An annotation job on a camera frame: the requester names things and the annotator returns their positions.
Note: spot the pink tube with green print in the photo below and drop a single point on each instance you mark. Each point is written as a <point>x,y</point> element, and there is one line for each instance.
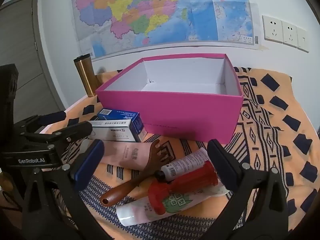
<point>140,210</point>

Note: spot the blue carton box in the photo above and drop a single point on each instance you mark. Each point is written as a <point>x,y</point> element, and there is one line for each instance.
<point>117,116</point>

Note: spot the gold metal tumbler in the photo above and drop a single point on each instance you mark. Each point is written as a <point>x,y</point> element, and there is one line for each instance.
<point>86,77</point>

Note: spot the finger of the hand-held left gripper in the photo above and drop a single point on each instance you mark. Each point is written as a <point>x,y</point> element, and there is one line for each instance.
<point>37,121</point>
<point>75,130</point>

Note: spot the red plastic tool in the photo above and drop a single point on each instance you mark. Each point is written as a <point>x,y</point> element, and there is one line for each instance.
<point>190,180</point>

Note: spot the white tube with black cap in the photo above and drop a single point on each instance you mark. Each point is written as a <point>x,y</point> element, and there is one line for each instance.
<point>185,165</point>

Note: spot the pale pink tube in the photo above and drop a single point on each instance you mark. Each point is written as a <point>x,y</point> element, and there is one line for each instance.
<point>125,155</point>

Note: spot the white carton box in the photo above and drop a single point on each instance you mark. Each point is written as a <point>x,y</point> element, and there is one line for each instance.
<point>112,130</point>

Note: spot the orange patterned blanket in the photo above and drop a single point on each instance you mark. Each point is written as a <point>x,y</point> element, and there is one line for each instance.
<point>262,130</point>

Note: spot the white wall switch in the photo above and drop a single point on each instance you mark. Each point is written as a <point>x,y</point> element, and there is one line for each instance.
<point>303,40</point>

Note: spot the brown wooden fork spatula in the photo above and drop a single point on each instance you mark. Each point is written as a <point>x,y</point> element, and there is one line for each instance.
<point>140,177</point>

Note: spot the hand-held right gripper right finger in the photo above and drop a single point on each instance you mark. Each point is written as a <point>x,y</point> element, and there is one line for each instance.
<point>222,165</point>

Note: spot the pink cardboard box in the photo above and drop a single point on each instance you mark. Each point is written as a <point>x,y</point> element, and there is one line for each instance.
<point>175,115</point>

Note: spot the colourful wall map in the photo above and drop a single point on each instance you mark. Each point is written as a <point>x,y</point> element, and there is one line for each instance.
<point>150,17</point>

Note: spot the grey door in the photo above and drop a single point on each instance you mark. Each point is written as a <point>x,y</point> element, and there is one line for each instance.
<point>25,42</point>

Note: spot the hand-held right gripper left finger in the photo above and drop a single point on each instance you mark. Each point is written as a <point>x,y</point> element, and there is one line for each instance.
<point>87,165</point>

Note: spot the white wall socket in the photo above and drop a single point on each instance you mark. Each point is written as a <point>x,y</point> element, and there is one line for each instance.
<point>272,28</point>
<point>290,33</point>

